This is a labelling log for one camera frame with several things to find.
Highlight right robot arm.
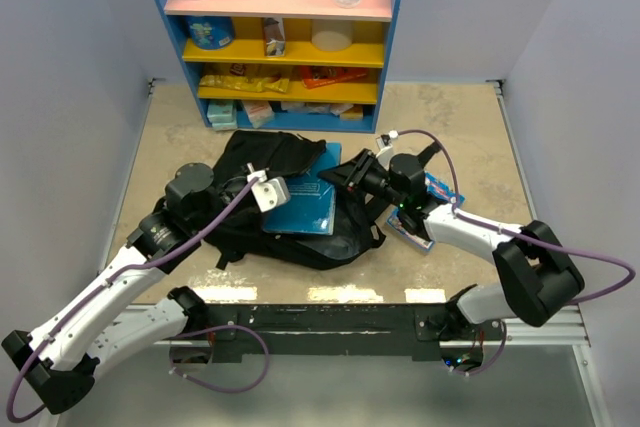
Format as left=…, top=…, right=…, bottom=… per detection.
left=319, top=144, right=585, bottom=340

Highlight teal tissue pack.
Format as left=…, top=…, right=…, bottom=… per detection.
left=207, top=99, right=237, bottom=131

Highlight yellow soap pack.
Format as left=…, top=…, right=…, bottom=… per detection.
left=339, top=105, right=364, bottom=121

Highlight white wrapped packs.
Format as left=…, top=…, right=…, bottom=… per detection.
left=280, top=101, right=354, bottom=116

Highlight yellow chips bag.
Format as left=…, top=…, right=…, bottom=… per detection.
left=199, top=63, right=293, bottom=93

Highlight black backpack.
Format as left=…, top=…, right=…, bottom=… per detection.
left=154, top=129, right=444, bottom=272

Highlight orange snack box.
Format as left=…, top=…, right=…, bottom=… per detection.
left=298, top=65, right=369, bottom=89

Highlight blue round can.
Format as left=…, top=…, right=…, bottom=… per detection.
left=186, top=16, right=235, bottom=50

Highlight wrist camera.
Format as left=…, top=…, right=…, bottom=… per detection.
left=246, top=163, right=291, bottom=213
left=376, top=130, right=399, bottom=169

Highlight white round container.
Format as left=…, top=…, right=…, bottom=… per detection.
left=311, top=19, right=354, bottom=52

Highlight blue shelf unit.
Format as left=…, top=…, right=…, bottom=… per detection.
left=154, top=0, right=401, bottom=133

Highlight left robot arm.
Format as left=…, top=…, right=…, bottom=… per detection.
left=2, top=170, right=266, bottom=423

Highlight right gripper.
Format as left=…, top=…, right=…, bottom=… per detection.
left=320, top=148, right=407, bottom=208

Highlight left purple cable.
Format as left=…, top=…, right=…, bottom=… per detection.
left=7, top=179, right=271, bottom=422

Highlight small carton box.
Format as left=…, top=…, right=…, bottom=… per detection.
left=262, top=17, right=286, bottom=57

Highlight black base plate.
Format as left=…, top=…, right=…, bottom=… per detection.
left=183, top=304, right=501, bottom=363

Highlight light blue hardcover book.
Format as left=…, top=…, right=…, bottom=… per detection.
left=263, top=142, right=342, bottom=235

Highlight blue children's book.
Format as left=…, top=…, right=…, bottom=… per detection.
left=386, top=172, right=456, bottom=253

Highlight pink tissue pack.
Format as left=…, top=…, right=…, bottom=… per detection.
left=242, top=100, right=275, bottom=128

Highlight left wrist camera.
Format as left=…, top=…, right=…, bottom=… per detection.
left=246, top=163, right=291, bottom=213

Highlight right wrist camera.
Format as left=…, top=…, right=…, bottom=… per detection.
left=376, top=130, right=399, bottom=169

